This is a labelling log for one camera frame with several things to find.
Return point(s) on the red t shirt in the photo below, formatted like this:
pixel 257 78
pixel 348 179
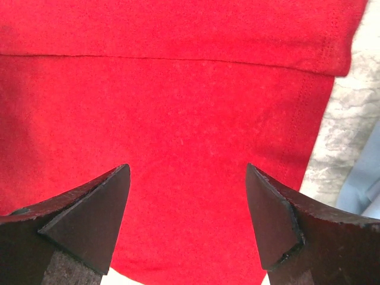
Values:
pixel 185 92

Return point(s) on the folded grey-blue t shirt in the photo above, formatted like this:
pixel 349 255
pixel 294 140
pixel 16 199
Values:
pixel 360 192

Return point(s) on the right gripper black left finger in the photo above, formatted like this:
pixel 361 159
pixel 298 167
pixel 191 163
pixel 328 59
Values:
pixel 69 238

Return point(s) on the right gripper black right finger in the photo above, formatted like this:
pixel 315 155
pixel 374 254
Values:
pixel 303 241

